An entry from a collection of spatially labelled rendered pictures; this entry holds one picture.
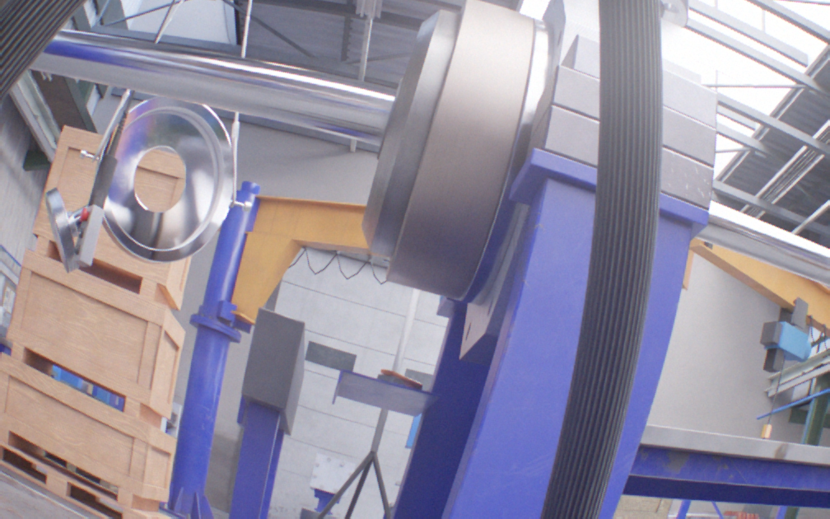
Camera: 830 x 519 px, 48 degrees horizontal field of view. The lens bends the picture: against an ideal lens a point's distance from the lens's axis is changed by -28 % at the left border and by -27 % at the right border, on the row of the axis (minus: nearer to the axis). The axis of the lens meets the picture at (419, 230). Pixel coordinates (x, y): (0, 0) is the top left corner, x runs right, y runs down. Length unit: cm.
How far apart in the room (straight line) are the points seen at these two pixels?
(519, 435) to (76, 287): 467
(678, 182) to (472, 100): 29
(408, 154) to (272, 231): 767
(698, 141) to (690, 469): 107
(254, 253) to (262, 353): 723
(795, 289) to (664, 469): 568
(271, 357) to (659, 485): 134
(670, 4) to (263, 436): 92
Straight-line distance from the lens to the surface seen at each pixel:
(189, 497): 883
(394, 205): 137
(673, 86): 119
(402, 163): 134
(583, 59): 117
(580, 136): 113
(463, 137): 131
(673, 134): 116
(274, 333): 171
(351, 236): 862
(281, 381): 170
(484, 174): 131
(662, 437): 206
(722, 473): 216
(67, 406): 555
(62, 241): 235
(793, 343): 755
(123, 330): 553
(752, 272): 720
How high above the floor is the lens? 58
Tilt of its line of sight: 15 degrees up
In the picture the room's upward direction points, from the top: 15 degrees clockwise
